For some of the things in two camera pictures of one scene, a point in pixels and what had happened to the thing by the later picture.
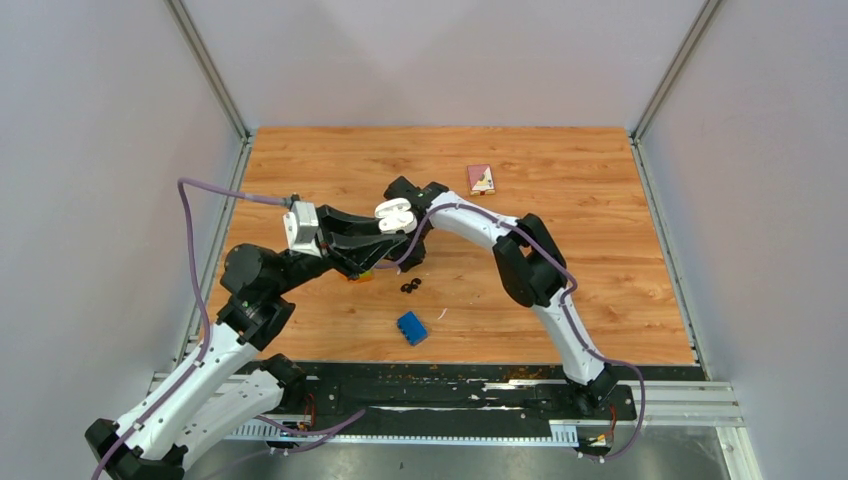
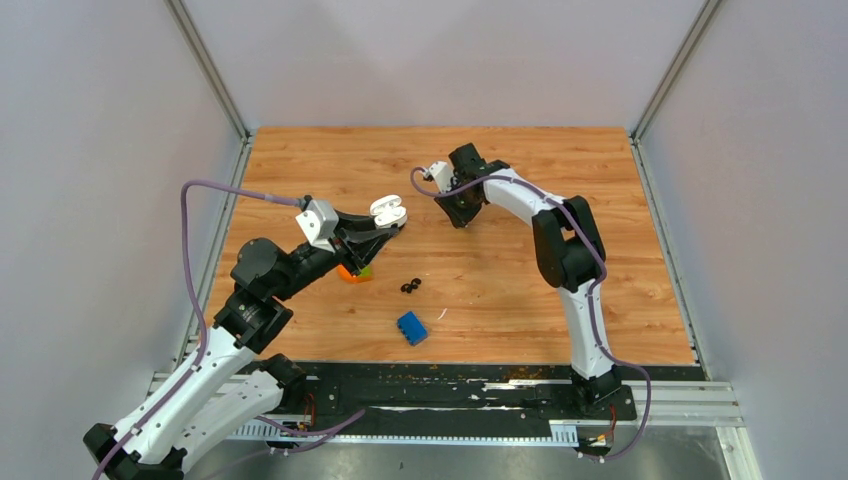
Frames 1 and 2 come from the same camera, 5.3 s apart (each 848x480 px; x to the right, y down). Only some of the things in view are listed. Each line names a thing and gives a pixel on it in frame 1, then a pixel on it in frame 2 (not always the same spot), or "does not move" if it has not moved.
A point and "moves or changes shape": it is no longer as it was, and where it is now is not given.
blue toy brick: (412, 328) does not move
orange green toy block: (364, 276) does not move
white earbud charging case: (396, 215) moves or changes shape
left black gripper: (362, 248) does not move
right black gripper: (416, 256) -> (460, 218)
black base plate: (344, 393) does not move
